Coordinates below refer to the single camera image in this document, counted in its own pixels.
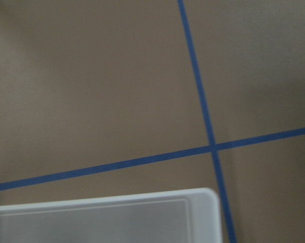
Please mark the translucent white plastic box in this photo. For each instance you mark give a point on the translucent white plastic box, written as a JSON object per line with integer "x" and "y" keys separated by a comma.
{"x": 189, "y": 215}

